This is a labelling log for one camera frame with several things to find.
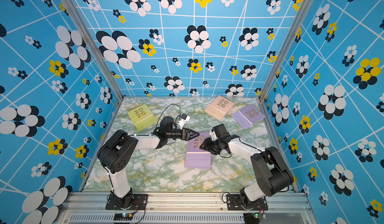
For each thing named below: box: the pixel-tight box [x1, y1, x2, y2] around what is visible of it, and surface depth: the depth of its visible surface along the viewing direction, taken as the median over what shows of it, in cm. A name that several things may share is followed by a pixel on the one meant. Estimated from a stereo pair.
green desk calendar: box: [127, 103, 158, 132], surface depth 110 cm
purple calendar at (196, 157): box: [184, 132, 211, 170], surface depth 86 cm
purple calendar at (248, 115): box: [231, 103, 266, 130], surface depth 110 cm
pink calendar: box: [204, 95, 235, 121], surface depth 114 cm
